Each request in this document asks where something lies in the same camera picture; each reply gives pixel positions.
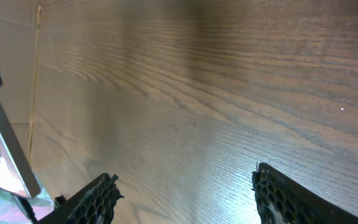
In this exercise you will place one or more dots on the Galaxy smartphone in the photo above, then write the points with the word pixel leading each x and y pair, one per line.
pixel 16 175

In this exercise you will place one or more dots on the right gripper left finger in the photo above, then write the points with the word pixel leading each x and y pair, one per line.
pixel 93 204

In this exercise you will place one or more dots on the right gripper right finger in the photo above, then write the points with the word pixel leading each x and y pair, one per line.
pixel 279 199

